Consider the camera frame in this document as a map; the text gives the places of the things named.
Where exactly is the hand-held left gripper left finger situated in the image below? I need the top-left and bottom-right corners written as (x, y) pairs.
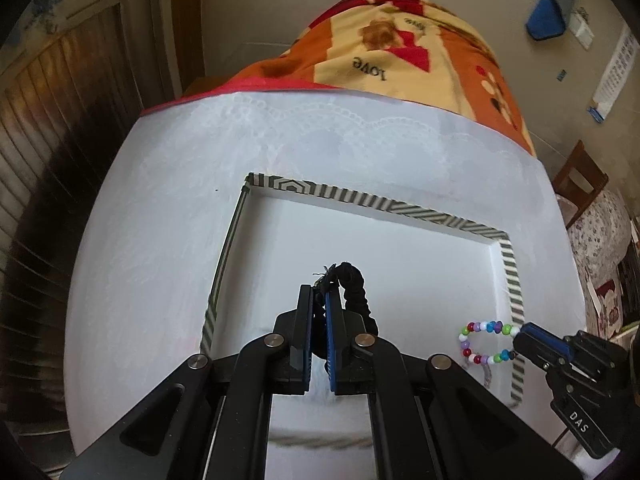
top-left (60, 284), bottom-right (313, 480)

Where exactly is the multicolour round bead bracelet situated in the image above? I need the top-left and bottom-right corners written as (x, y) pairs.
top-left (457, 320), bottom-right (523, 367)

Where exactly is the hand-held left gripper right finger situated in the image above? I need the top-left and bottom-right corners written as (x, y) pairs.
top-left (324, 290), bottom-right (583, 480)

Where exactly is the black plastic crate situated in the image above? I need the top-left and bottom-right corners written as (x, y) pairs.
top-left (617, 255), bottom-right (640, 311)

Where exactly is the floral fabric cushion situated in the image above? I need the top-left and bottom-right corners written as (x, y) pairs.
top-left (557, 190), bottom-right (633, 321)

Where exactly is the red white printed cloth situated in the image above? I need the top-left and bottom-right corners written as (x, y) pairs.
top-left (586, 280), bottom-right (627, 341)

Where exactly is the white tray with striped rim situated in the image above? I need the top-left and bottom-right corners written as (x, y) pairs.
top-left (200, 172), bottom-right (527, 453)

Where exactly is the orange red printed blanket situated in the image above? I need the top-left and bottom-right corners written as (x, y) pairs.
top-left (142, 0), bottom-right (538, 158)

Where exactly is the white wall switch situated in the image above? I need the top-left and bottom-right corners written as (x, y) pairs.
top-left (567, 7), bottom-right (596, 51)

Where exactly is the wooden panelled door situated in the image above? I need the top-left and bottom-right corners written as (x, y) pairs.
top-left (0, 0), bottom-right (206, 461)

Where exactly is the blue grey wall-hung holder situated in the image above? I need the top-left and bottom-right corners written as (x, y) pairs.
top-left (525, 0), bottom-right (581, 41)

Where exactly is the black elastic hair tie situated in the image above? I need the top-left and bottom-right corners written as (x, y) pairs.
top-left (312, 261), bottom-right (381, 336)

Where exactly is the white wall calendar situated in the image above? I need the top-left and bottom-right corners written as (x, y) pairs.
top-left (586, 24), bottom-right (638, 123)

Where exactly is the white lace tablecloth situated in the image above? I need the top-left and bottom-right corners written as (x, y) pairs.
top-left (62, 91), bottom-right (588, 471)

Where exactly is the wooden chair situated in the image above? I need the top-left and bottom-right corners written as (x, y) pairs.
top-left (552, 140), bottom-right (610, 226)

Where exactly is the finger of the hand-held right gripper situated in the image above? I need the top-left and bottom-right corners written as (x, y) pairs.
top-left (515, 332), bottom-right (561, 372)
top-left (522, 323), bottom-right (571, 356)

